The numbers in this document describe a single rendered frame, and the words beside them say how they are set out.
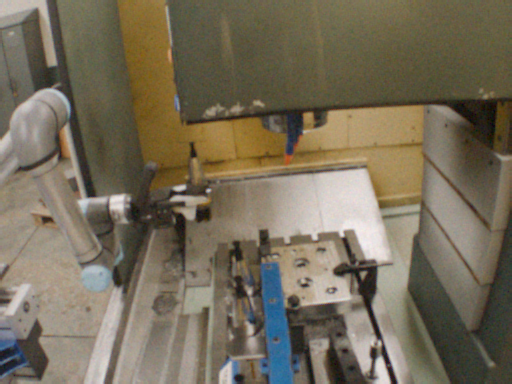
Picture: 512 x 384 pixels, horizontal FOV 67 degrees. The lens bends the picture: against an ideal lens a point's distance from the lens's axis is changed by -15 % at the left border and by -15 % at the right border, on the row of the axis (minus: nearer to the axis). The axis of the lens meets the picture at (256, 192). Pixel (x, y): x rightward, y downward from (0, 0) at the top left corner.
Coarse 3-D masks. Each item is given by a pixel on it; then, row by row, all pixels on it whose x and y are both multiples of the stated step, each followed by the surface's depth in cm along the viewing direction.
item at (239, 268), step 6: (246, 258) 85; (234, 264) 84; (240, 264) 84; (246, 264) 85; (234, 270) 85; (240, 270) 84; (246, 270) 85; (234, 276) 86; (246, 276) 85; (252, 276) 86; (234, 282) 86; (246, 282) 85; (252, 282) 86; (246, 288) 86; (252, 288) 86
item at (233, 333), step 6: (258, 318) 79; (228, 324) 78; (258, 324) 79; (234, 330) 76; (252, 330) 76; (258, 330) 76; (234, 336) 77; (240, 336) 76; (246, 336) 75; (252, 336) 76
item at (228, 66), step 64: (192, 0) 61; (256, 0) 61; (320, 0) 61; (384, 0) 61; (448, 0) 61; (192, 64) 65; (256, 64) 65; (320, 64) 66; (384, 64) 66; (448, 64) 66
